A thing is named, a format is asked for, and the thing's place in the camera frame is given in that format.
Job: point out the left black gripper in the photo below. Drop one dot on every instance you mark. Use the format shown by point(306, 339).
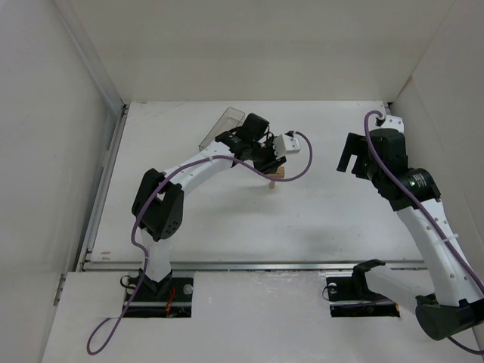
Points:
point(270, 162)

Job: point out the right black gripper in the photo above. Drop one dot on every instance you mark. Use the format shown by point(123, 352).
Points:
point(355, 158)

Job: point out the striped dark wood block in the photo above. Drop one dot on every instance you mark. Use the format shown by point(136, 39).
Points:
point(280, 173)

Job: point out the clear plastic box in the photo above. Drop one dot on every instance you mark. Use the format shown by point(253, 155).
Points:
point(230, 119)

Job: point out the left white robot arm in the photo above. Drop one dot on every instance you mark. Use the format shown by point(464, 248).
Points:
point(158, 207)

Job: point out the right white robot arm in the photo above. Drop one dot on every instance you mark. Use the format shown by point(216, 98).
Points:
point(455, 302)

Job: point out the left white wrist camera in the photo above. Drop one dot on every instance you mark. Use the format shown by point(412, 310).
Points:
point(286, 144)

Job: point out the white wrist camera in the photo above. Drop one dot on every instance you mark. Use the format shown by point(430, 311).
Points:
point(390, 122)
point(286, 144)

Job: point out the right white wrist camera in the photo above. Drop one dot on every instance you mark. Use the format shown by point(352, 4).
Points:
point(390, 122)

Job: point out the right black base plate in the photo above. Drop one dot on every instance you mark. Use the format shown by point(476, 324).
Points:
point(346, 302)

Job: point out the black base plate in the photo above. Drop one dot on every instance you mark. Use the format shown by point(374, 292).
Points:
point(170, 298)
point(346, 302)

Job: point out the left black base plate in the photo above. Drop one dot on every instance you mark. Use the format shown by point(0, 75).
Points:
point(170, 298)

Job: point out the aluminium front rail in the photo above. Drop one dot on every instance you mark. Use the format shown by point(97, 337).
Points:
point(227, 266)

